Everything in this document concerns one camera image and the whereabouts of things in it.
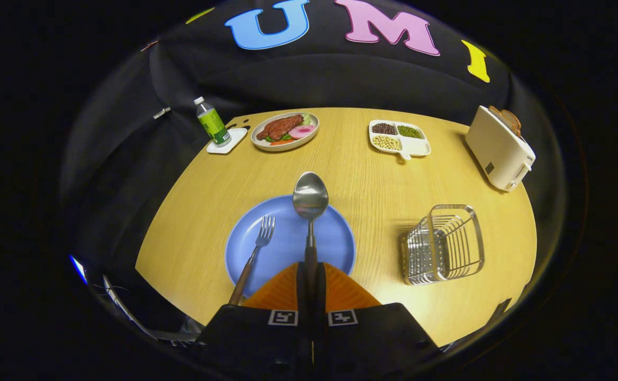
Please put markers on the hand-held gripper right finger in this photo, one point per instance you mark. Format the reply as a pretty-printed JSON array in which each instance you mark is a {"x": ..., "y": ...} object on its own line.
[{"x": 319, "y": 296}]

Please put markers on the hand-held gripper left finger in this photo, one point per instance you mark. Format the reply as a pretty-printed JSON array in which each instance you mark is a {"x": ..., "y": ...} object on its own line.
[{"x": 303, "y": 296}]

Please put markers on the blue round plate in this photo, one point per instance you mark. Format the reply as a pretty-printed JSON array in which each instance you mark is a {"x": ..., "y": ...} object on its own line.
[{"x": 288, "y": 248}]

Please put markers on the white round food plate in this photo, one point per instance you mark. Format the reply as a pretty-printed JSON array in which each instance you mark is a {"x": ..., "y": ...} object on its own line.
[{"x": 280, "y": 147}]

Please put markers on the pink ham slice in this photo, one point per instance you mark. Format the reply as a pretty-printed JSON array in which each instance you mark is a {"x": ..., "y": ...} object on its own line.
[{"x": 302, "y": 131}]

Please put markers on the white square coaster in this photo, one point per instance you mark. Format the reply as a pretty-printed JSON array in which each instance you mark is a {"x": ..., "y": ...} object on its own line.
[{"x": 232, "y": 144}]

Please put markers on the brown steak piece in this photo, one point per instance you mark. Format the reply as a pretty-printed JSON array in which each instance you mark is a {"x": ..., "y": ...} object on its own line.
[{"x": 280, "y": 127}]

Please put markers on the thin grey bar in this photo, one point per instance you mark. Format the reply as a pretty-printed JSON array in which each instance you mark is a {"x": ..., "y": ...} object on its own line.
[{"x": 129, "y": 316}]

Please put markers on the white divided bean tray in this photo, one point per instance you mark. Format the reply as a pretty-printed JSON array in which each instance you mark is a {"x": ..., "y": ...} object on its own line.
[{"x": 417, "y": 146}]

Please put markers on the green label plastic bottle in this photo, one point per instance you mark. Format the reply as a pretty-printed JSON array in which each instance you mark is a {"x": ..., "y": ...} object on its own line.
[{"x": 212, "y": 124}]

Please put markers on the glowing blue screen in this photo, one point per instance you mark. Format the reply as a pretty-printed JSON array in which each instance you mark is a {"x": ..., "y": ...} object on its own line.
[{"x": 78, "y": 268}]

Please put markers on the white toaster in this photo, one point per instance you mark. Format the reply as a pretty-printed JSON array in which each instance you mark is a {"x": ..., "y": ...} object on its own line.
[{"x": 497, "y": 148}]

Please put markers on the white clip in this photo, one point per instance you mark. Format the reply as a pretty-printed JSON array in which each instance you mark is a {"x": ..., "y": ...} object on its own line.
[{"x": 162, "y": 112}]

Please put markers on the toasted bread slice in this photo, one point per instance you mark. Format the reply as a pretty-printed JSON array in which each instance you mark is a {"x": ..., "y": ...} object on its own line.
[
  {"x": 497, "y": 112},
  {"x": 512, "y": 123}
]

